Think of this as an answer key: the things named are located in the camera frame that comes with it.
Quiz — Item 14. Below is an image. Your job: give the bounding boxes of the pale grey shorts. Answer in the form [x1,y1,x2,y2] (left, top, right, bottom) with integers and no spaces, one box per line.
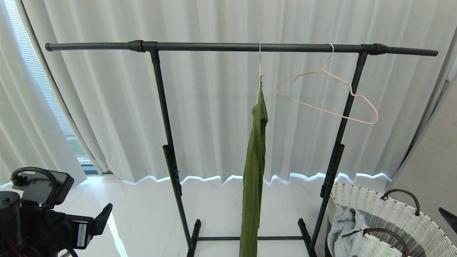
[327,207,370,257]

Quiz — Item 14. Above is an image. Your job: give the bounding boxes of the pink clothes hanger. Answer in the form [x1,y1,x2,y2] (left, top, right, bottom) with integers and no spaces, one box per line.
[256,44,263,105]
[276,44,379,125]

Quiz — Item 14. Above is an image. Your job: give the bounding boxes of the white curtain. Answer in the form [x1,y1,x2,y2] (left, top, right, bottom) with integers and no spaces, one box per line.
[0,0,88,186]
[16,0,457,184]

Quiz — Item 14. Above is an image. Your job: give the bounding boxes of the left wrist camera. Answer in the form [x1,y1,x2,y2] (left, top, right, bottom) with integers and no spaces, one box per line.
[11,171,75,209]

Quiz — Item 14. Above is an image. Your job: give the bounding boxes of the green t-shirt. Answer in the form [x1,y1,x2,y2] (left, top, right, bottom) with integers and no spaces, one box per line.
[238,77,269,257]

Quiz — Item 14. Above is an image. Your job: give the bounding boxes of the black cable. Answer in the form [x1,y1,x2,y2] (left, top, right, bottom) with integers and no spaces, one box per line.
[11,167,59,190]

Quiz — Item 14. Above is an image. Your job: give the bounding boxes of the white laundry basket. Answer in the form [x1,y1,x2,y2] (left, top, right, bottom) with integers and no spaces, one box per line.
[325,183,457,257]

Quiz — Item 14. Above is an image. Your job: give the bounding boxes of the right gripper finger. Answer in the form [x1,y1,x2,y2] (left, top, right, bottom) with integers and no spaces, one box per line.
[438,208,457,234]

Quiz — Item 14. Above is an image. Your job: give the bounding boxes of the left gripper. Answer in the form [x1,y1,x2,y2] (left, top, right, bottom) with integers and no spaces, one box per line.
[36,203,113,250]

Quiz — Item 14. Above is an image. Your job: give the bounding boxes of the black clothes rack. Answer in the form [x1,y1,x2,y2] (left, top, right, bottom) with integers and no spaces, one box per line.
[45,40,438,257]

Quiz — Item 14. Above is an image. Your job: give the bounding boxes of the window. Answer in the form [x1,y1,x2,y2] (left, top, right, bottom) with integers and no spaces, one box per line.
[4,0,111,175]

